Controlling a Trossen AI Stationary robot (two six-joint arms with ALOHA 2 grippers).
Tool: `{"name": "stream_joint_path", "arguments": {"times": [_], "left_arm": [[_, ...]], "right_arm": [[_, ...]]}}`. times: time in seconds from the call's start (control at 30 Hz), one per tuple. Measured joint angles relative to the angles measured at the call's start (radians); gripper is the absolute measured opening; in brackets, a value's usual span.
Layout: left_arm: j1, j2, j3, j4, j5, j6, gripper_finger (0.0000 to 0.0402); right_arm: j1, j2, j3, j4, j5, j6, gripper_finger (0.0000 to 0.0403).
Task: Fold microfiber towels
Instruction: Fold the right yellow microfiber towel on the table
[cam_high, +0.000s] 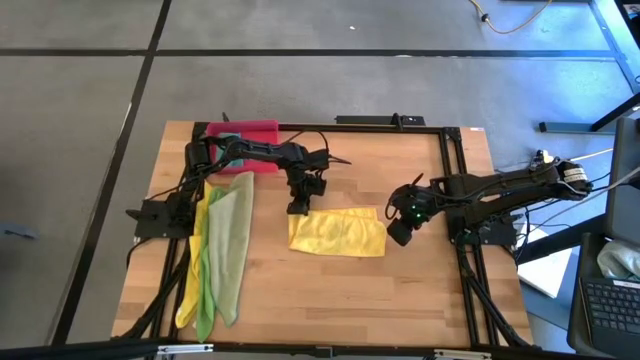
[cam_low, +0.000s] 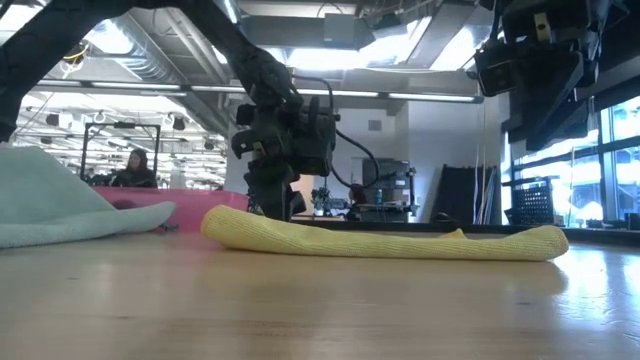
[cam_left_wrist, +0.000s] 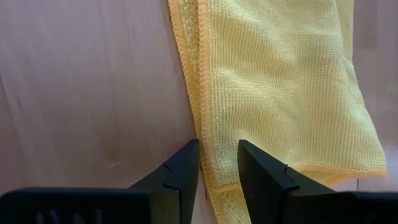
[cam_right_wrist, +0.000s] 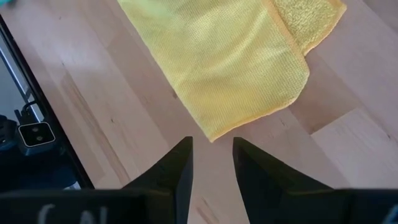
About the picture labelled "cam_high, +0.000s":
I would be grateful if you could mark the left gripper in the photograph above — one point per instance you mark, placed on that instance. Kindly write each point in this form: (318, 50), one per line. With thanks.
(295, 192)

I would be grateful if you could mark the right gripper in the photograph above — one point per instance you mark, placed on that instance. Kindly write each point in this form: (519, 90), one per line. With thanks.
(422, 192)

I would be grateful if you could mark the yellow microfiber towel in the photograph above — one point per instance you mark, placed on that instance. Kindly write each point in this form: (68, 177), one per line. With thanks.
(192, 280)
(340, 232)

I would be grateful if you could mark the blue microfiber towel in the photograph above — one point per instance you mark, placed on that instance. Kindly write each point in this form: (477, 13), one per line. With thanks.
(229, 140)

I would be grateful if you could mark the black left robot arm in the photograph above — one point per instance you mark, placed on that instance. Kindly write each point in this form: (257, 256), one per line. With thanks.
(260, 150)

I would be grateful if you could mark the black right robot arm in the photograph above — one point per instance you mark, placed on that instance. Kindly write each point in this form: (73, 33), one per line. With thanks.
(500, 192)

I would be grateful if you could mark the pale green microfiber towel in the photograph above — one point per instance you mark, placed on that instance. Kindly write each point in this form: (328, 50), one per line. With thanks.
(230, 240)

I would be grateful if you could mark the bright green microfiber towel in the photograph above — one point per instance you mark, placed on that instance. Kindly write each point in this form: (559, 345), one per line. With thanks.
(205, 310)

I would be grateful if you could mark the pink plastic bin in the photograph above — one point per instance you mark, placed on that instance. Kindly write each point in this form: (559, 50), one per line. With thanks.
(260, 131)

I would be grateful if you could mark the white board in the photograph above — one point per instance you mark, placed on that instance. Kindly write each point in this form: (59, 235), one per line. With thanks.
(545, 270)

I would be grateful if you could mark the grey metal bar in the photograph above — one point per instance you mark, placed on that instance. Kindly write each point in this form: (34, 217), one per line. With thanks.
(575, 127)

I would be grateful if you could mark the pale cloth bundle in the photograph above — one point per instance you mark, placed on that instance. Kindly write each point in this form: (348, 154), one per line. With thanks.
(620, 260)

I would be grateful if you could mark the black laptop keyboard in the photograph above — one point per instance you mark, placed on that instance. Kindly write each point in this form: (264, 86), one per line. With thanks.
(612, 305)

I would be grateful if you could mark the black stand legs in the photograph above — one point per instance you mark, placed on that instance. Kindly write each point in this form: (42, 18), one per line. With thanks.
(615, 60)

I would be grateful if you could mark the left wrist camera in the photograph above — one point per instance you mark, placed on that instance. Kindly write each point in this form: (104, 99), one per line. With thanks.
(315, 186)

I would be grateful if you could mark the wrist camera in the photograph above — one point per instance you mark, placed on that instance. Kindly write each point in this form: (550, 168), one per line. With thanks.
(415, 210)
(315, 186)

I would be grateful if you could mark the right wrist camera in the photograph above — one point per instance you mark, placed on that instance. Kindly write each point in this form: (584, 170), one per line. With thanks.
(415, 210)

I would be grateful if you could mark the black aluminium table frame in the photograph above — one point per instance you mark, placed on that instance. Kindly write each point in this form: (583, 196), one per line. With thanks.
(375, 129)

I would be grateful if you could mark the silver frame bracket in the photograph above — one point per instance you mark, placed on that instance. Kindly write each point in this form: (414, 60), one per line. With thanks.
(462, 354)
(185, 348)

